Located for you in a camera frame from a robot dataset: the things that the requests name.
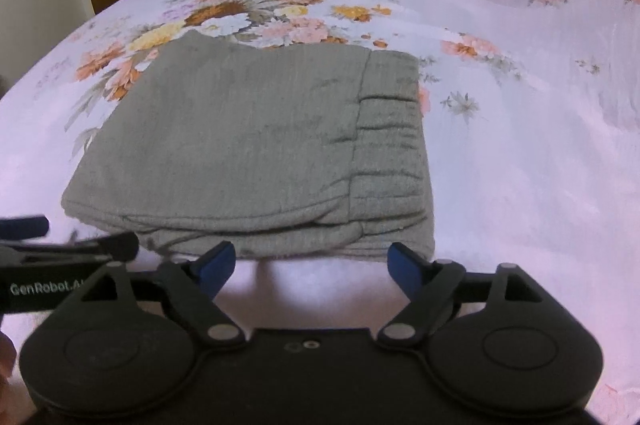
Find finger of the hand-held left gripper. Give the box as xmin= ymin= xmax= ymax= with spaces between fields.
xmin=0 ymin=232 xmax=140 ymax=264
xmin=0 ymin=216 xmax=50 ymax=242

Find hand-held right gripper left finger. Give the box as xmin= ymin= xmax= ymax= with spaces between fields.
xmin=80 ymin=241 xmax=247 ymax=349

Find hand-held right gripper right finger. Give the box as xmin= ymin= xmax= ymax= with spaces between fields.
xmin=376 ymin=242 xmax=547 ymax=348

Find grey pants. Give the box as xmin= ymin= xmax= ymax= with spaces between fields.
xmin=61 ymin=30 xmax=436 ymax=262

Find person's left hand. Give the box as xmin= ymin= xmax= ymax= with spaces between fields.
xmin=0 ymin=334 xmax=17 ymax=383

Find pink floral bed sheet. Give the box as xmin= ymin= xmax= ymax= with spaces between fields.
xmin=0 ymin=0 xmax=640 ymax=421

